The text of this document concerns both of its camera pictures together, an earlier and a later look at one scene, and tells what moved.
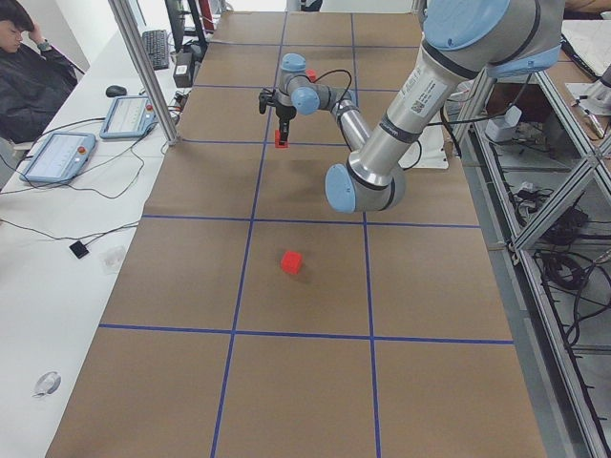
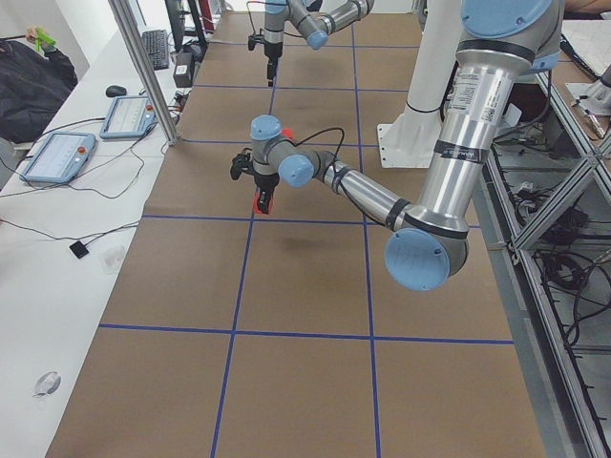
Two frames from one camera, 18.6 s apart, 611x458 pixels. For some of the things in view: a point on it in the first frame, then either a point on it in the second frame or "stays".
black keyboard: [157, 48] stays
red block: [290, 262] -> [255, 204]
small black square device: [78, 249] stays
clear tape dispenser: [48, 384] stays
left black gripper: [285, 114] -> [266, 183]
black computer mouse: [115, 91] stays
